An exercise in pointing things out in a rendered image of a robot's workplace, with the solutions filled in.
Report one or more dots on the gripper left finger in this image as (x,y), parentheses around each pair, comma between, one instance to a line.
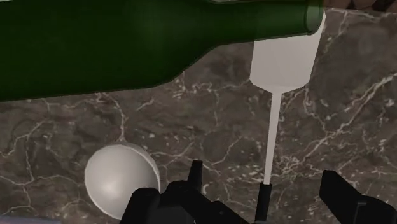
(183,201)

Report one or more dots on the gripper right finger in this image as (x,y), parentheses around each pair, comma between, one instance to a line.
(344,201)

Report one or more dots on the white round bowl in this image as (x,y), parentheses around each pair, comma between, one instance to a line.
(118,180)

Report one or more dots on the dark green glass bottle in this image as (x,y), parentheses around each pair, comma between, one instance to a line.
(93,40)

